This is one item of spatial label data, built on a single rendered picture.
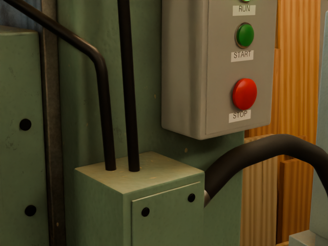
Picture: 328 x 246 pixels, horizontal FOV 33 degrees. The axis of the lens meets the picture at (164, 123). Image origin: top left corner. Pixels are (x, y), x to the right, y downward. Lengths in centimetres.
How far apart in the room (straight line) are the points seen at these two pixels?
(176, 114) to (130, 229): 13
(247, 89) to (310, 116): 195
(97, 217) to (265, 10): 25
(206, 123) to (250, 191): 160
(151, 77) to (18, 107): 13
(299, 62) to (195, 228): 192
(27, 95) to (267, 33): 23
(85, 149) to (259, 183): 164
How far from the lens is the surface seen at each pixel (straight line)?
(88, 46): 47
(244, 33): 51
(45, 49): 51
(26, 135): 52
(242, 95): 52
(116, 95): 51
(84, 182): 49
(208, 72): 50
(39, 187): 54
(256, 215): 214
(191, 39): 50
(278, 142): 62
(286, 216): 230
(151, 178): 47
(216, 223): 64
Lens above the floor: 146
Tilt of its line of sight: 14 degrees down
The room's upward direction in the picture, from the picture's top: straight up
